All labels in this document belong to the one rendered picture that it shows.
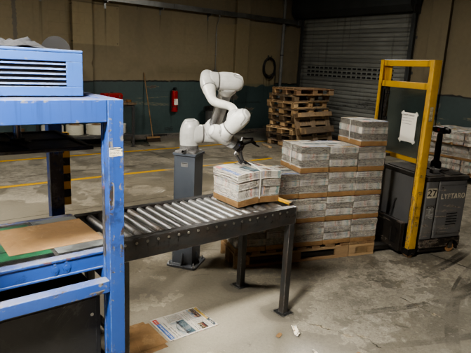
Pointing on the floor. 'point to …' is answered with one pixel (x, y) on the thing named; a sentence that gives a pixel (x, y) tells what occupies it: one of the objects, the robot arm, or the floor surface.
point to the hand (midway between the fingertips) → (253, 154)
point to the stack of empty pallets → (287, 108)
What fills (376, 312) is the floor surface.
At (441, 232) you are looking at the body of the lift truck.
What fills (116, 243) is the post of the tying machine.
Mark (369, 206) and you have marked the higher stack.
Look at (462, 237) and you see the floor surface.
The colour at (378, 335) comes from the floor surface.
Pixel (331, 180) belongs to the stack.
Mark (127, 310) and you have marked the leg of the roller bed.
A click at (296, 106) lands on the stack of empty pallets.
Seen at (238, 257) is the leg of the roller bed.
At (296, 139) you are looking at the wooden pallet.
